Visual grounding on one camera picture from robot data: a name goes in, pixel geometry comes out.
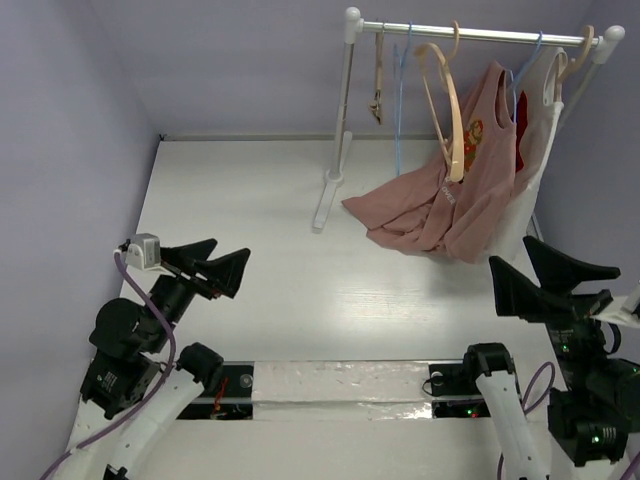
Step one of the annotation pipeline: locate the beige plastic hanger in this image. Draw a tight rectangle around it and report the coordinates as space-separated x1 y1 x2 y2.
412 19 467 183

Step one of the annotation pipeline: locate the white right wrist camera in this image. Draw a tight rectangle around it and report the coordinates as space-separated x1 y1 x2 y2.
591 284 640 329

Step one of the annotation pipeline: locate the beige hanger under white shirt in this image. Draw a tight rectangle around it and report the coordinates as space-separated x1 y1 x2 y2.
543 25 596 105

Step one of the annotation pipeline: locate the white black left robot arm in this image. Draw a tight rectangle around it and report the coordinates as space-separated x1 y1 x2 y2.
42 234 253 479

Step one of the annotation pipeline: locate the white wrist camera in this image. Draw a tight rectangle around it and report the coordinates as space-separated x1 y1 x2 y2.
118 233 161 271
591 284 640 329

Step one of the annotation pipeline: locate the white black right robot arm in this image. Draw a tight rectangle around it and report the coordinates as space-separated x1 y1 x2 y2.
460 236 639 479

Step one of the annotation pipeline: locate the white t shirt red print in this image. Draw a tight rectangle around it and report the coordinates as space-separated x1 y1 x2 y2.
492 45 567 261

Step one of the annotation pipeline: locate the pink t shirt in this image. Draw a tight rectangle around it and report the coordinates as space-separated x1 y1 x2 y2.
342 61 516 263

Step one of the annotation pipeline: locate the white clothes rack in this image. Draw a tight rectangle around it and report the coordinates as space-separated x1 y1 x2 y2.
312 6 626 233

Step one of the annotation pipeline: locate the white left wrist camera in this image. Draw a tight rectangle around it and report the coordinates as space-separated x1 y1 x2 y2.
118 233 161 271

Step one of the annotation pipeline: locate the beige clip hanger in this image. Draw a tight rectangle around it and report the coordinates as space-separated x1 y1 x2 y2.
368 32 384 125

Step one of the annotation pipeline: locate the blue wire hanger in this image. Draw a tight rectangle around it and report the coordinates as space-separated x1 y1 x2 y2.
506 30 544 125
392 23 413 177

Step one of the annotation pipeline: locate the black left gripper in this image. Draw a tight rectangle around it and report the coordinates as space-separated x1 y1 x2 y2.
147 236 253 348

